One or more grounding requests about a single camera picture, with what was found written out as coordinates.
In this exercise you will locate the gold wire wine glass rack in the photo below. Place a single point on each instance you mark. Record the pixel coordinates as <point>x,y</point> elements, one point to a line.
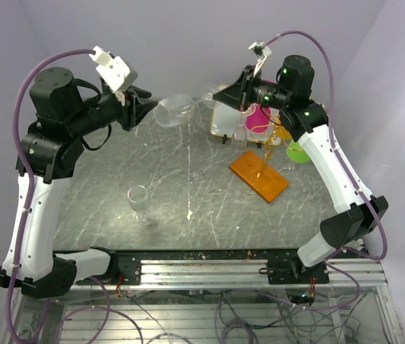
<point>257,172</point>

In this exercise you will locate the clear glass front flute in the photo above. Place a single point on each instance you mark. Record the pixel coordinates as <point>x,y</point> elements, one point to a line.
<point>140,203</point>

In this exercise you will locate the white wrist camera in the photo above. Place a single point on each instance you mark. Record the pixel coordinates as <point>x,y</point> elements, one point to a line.
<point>117,74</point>
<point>262,52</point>

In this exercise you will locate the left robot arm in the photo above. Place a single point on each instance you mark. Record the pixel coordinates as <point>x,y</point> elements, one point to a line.
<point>52,146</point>

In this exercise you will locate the gold framed mirror tray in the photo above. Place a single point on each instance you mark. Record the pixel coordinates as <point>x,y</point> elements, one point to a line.
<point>225,119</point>

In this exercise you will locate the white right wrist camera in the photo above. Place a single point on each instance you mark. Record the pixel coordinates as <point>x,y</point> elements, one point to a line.
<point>262,52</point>

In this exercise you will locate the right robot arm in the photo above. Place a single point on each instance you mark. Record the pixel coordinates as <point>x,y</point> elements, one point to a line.
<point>358,211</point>

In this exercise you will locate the clear glass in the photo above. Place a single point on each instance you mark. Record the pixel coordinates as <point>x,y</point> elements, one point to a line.
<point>239,135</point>

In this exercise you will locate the orange plastic wine glass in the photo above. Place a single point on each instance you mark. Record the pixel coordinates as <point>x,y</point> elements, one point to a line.
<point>280,130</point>

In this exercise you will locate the clear glass flute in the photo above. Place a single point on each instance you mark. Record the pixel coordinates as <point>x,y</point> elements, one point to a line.
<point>140,203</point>
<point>178,109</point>

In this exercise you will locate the aluminium rail frame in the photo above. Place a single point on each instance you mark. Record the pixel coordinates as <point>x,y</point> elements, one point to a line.
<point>215,301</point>

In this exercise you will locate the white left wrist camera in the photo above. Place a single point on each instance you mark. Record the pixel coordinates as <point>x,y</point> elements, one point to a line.
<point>117,74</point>

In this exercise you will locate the green plastic wine glass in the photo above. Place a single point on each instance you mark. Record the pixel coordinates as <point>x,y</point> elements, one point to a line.
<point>296,153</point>

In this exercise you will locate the pink plastic wine glass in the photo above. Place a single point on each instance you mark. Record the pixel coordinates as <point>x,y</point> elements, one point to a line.
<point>258,122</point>

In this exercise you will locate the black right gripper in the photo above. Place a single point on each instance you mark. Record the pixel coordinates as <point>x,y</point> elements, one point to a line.
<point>239,94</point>

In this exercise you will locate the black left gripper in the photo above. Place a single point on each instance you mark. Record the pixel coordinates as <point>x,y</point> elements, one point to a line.
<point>137,109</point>

